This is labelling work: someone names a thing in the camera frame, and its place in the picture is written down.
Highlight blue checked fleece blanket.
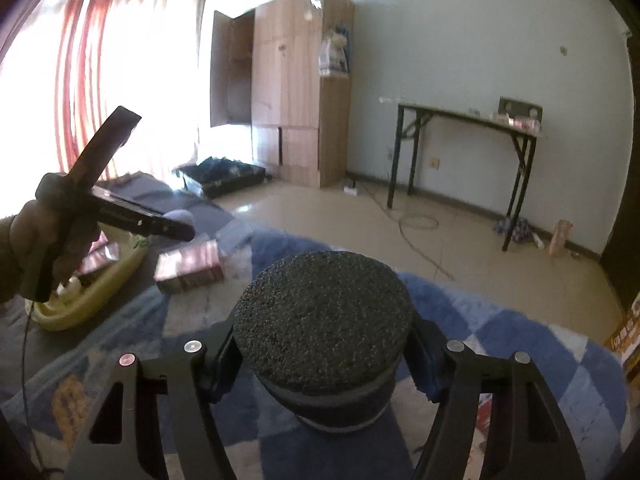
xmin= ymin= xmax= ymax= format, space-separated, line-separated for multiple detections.
xmin=0 ymin=220 xmax=632 ymax=480

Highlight dark grey bed sheet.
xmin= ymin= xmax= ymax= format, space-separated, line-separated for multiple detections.
xmin=0 ymin=172 xmax=237 ymax=403

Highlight red striped curtain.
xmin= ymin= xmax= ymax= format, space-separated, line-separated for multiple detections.
xmin=47 ymin=0 xmax=211 ymax=178

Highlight cream plastic basin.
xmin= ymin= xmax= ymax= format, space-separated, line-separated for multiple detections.
xmin=30 ymin=232 xmax=152 ymax=332

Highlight pink bag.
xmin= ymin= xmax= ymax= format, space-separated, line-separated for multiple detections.
xmin=548 ymin=219 xmax=574 ymax=259

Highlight patterned cloth heap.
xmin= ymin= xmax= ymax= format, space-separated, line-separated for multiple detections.
xmin=492 ymin=217 xmax=534 ymax=246

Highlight dark door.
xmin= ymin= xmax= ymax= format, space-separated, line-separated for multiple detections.
xmin=597 ymin=20 xmax=640 ymax=314

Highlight floor cable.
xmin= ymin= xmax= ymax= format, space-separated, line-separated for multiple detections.
xmin=356 ymin=179 xmax=457 ymax=282

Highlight grey box with holes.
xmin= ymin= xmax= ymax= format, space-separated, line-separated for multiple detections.
xmin=497 ymin=96 xmax=545 ymax=122

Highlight tall round dark sponge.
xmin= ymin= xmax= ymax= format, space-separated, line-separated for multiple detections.
xmin=232 ymin=250 xmax=413 ymax=433

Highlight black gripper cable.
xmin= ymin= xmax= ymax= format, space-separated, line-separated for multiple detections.
xmin=19 ymin=300 xmax=67 ymax=479

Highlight open black suitcase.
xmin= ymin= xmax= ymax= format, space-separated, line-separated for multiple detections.
xmin=172 ymin=156 xmax=267 ymax=200

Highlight dark red box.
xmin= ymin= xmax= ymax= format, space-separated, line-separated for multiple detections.
xmin=154 ymin=239 xmax=226 ymax=295

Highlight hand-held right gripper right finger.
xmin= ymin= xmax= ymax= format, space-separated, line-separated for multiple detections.
xmin=405 ymin=330 xmax=587 ymax=480

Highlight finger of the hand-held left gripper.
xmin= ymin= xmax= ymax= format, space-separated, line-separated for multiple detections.
xmin=91 ymin=186 xmax=196 ymax=243
xmin=65 ymin=106 xmax=143 ymax=183

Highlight person's left hand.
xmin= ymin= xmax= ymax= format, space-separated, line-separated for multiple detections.
xmin=9 ymin=199 xmax=102 ymax=287

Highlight orange cardboard box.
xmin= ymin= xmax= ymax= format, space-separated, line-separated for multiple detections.
xmin=604 ymin=294 xmax=640 ymax=367

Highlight wooden wardrobe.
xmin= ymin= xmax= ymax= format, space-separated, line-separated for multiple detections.
xmin=209 ymin=0 xmax=357 ymax=190

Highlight hanging plastic bag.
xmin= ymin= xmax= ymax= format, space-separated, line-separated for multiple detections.
xmin=318 ymin=22 xmax=350 ymax=79

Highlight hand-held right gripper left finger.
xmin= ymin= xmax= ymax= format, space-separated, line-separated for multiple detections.
xmin=65 ymin=327 xmax=241 ymax=480

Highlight pink packets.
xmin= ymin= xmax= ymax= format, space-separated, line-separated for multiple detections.
xmin=491 ymin=112 xmax=543 ymax=134

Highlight black folding table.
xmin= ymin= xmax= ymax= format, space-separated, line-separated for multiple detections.
xmin=379 ymin=96 xmax=547 ymax=253

